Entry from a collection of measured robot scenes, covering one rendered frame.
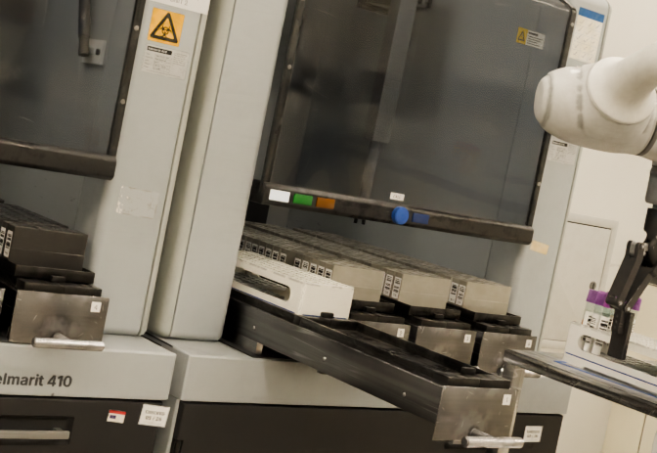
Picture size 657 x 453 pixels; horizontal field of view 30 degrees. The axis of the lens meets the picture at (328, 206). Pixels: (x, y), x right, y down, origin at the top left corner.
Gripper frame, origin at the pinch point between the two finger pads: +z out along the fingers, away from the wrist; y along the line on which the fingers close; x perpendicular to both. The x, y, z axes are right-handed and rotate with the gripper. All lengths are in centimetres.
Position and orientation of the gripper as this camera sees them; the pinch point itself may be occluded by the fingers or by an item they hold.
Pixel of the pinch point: (644, 346)
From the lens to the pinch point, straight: 187.2
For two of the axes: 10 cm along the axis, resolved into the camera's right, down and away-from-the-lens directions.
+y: 8.4, 1.4, 5.3
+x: -5.1, -1.5, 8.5
